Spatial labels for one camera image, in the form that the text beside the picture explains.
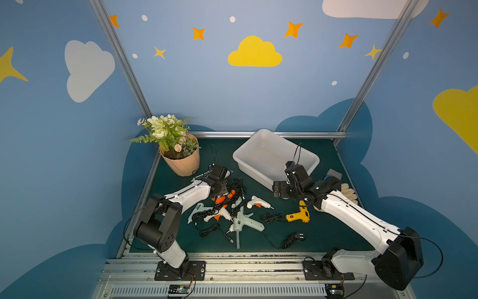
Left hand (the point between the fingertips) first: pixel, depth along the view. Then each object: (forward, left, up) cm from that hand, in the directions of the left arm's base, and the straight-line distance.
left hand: (220, 186), depth 94 cm
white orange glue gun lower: (-13, -2, -3) cm, 14 cm away
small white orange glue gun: (-7, -20, -3) cm, 21 cm away
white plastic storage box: (+27, -25, -9) cm, 38 cm away
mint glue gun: (-11, +9, -3) cm, 15 cm away
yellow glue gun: (-13, -41, -3) cm, 43 cm away
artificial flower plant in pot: (+14, +22, +12) cm, 29 cm away
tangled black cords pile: (-7, -7, -3) cm, 10 cm away
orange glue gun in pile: (-7, 0, -1) cm, 7 cm away
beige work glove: (+1, -69, -5) cm, 69 cm away
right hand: (-4, -30, +10) cm, 32 cm away
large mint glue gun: (-17, -12, -1) cm, 21 cm away
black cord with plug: (-21, +3, -4) cm, 22 cm away
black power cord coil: (-23, -37, -4) cm, 43 cm away
